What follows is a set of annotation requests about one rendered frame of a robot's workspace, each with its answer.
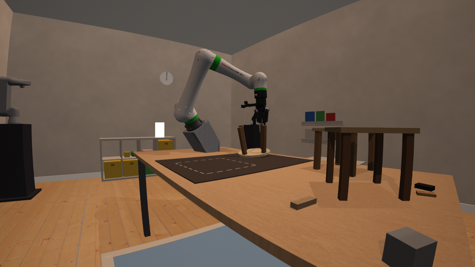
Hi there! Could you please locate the dark brown rectangular mat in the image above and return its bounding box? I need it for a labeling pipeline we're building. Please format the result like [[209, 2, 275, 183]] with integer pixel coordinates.
[[155, 153, 313, 184]]

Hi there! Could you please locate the knocked-over wooden stool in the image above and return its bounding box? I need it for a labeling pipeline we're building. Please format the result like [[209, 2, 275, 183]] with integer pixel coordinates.
[[237, 123, 270, 158]]

